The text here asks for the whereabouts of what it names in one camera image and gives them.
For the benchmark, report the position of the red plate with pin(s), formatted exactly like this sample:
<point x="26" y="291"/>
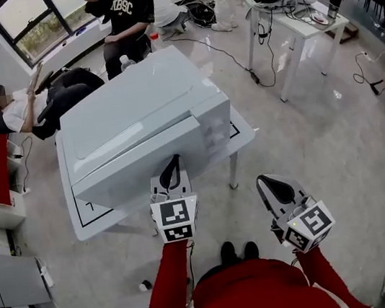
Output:
<point x="319" y="18"/>

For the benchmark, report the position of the metal tumbler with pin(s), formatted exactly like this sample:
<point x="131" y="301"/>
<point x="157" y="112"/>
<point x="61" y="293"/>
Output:
<point x="335" y="5"/>

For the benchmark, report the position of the black office chair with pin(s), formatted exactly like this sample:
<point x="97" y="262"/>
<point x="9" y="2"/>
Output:
<point x="45" y="114"/>

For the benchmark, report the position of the white microwave door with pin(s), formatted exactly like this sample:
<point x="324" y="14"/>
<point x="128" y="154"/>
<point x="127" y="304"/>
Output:
<point x="126" y="175"/>

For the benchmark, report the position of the plain white table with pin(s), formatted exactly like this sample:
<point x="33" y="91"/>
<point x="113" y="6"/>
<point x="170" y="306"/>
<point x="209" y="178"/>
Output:
<point x="310" y="29"/>

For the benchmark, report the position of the dark framed window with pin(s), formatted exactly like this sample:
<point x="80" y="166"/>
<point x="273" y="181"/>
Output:
<point x="44" y="13"/>

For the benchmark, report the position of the person's black right shoe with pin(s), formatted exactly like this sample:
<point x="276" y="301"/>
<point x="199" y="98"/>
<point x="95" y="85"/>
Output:
<point x="251" y="250"/>

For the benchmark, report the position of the white power strip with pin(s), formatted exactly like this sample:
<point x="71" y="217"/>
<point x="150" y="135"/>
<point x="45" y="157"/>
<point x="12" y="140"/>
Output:
<point x="46" y="274"/>

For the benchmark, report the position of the grey cabinet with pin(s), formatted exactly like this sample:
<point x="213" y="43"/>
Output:
<point x="13" y="282"/>

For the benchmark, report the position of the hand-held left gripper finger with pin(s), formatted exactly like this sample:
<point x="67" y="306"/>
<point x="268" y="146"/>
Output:
<point x="183" y="178"/>
<point x="158" y="181"/>

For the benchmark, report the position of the person's black left shoe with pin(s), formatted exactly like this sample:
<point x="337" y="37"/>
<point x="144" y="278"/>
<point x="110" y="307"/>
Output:
<point x="228" y="253"/>

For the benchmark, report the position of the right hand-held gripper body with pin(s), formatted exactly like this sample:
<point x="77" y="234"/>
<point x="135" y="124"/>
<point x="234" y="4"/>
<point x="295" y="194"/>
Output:
<point x="314" y="226"/>

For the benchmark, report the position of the white microwave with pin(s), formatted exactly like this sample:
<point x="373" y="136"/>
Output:
<point x="126" y="106"/>

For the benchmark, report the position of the clear water bottle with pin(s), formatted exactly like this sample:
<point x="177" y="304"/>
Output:
<point x="127" y="63"/>

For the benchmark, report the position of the small black and white cup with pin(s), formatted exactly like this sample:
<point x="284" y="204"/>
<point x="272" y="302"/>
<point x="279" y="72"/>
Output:
<point x="145" y="285"/>

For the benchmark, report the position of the person's red jacket torso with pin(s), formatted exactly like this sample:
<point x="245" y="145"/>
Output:
<point x="260" y="299"/>

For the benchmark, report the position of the white table with black lines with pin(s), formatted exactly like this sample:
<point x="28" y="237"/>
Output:
<point x="244" y="133"/>

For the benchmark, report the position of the person's black shoe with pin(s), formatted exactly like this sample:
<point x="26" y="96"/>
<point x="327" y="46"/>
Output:
<point x="251" y="250"/>
<point x="228" y="253"/>

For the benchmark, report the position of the person's left forearm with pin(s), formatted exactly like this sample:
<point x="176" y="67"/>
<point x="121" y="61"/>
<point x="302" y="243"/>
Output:
<point x="164" y="293"/>

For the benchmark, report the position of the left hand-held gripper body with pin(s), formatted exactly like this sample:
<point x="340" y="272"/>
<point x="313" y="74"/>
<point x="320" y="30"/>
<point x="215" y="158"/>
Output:
<point x="175" y="214"/>

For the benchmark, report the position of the person's right forearm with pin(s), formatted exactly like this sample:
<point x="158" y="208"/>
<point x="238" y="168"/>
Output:
<point x="327" y="280"/>

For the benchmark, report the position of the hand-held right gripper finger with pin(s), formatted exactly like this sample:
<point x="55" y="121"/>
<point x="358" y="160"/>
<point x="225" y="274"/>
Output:
<point x="265" y="201"/>
<point x="297" y="190"/>

